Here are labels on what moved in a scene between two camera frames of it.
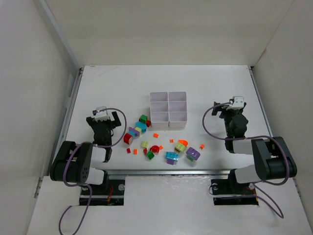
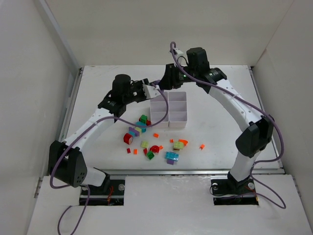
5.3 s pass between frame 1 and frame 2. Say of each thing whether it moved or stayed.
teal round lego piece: stayed
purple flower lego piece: stayed
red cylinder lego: stayed
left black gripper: moved
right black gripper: moved
